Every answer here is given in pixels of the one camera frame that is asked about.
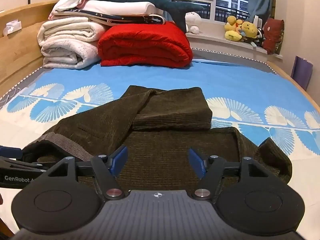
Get white patterned folded quilt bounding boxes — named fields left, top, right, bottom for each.
left=41, top=39, right=101, bottom=70

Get cream folded quilt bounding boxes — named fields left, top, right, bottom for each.
left=37, top=19, right=108, bottom=43

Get red folded blanket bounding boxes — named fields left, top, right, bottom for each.
left=97, top=21, right=194, bottom=68

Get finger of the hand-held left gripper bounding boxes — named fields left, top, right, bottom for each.
left=0, top=156, right=54, bottom=172
left=0, top=146, right=23, bottom=160

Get white small appliance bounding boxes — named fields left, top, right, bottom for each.
left=252, top=15, right=265, bottom=31

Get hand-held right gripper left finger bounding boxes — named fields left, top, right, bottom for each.
left=45, top=145, right=129, bottom=201

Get dark red cushion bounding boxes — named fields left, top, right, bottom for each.
left=261, top=18, right=285, bottom=55

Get navy star print blanket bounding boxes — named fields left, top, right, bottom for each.
left=53, top=9, right=167, bottom=27

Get clear tissue pack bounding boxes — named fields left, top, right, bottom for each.
left=3, top=20, right=21, bottom=36

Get purple bag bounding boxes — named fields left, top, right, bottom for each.
left=290, top=56, right=314, bottom=91

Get brown corduroy pants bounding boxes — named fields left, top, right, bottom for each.
left=22, top=85, right=293, bottom=200

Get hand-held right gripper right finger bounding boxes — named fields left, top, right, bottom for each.
left=188, top=147, right=278, bottom=201

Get grey mattress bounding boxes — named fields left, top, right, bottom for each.
left=0, top=47, right=278, bottom=107

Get white windowsill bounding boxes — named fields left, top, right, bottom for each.
left=186, top=31, right=284, bottom=60

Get white seal plush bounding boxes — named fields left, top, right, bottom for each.
left=184, top=12, right=203, bottom=35

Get blue white printed bed sheet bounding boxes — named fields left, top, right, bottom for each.
left=0, top=59, right=320, bottom=233

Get white cable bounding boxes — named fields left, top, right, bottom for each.
left=0, top=87, right=22, bottom=102

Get yellow plush toy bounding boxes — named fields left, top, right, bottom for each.
left=239, top=22, right=259, bottom=40
left=224, top=15, right=244, bottom=42

